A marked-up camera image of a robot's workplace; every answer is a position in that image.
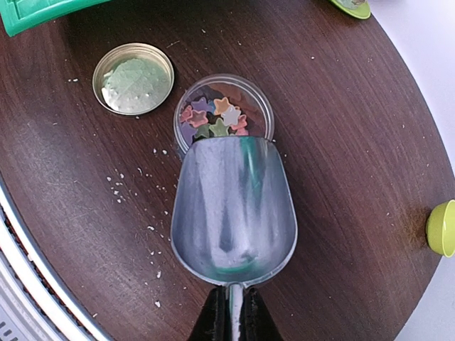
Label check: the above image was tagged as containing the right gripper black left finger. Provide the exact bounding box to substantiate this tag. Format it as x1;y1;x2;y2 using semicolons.
190;286;228;341

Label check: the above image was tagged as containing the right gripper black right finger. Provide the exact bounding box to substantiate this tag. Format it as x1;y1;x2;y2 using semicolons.
240;288;283;341

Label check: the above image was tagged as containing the silver metal scoop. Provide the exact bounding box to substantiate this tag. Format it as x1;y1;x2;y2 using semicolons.
171;136;298;340

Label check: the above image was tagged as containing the clear plastic round container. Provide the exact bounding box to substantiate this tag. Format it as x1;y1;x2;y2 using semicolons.
173;74;274;154

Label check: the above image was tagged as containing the green candy bin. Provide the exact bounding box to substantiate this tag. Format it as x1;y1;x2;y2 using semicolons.
1;0;107;37

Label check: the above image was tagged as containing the lime green bowl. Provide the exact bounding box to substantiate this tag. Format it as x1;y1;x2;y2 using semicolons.
426;200;454;258

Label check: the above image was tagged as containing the gold round lid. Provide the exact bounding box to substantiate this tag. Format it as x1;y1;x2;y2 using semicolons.
92;43;175;116

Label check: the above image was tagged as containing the green saucer plate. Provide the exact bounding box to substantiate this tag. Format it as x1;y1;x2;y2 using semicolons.
330;0;371;20

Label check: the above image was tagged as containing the front aluminium rail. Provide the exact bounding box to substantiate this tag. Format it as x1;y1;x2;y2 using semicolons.
1;183;111;340

